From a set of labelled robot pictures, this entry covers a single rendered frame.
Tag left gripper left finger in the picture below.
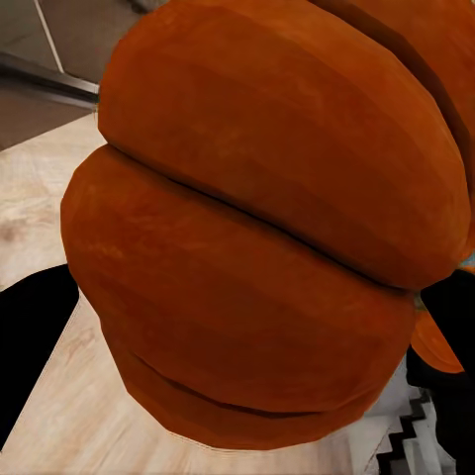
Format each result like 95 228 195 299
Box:
0 264 79 450

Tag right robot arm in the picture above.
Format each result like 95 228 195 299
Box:
405 347 475 475

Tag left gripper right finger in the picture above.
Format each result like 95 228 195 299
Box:
421 269 475 386

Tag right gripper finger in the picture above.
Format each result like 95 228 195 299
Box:
405 347 454 385

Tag pumpkin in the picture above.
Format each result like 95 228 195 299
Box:
60 0 475 451
411 263 475 373

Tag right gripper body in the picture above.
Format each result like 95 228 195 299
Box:
407 360 475 422

